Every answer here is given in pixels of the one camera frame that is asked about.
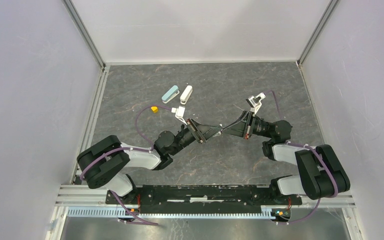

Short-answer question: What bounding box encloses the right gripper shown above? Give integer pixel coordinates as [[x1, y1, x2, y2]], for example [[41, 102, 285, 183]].
[[220, 110, 273, 139]]

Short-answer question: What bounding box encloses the white slotted cable duct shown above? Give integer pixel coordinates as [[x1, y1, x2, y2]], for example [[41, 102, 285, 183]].
[[66, 206, 290, 220]]

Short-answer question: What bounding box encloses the white stapler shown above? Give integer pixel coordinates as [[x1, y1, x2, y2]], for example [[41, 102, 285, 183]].
[[179, 85, 193, 105]]

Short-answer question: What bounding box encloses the yellow cube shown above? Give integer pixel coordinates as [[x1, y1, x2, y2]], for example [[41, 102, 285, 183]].
[[150, 106, 159, 114]]

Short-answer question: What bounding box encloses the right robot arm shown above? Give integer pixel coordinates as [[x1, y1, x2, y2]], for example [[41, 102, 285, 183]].
[[221, 111, 351, 204]]

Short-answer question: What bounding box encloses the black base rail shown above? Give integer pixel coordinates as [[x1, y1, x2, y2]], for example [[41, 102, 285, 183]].
[[121, 184, 303, 214]]

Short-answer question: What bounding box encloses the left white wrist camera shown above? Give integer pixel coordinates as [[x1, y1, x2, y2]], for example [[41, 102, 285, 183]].
[[171, 106, 187, 125]]

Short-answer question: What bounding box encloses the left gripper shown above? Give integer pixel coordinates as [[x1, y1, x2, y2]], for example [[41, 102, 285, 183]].
[[169, 117, 223, 156]]

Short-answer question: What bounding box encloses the light blue stapler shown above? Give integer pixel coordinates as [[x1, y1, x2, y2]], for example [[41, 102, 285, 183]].
[[161, 85, 180, 104]]

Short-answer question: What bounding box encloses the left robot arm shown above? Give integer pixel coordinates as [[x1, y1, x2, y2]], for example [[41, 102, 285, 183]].
[[77, 119, 223, 204]]

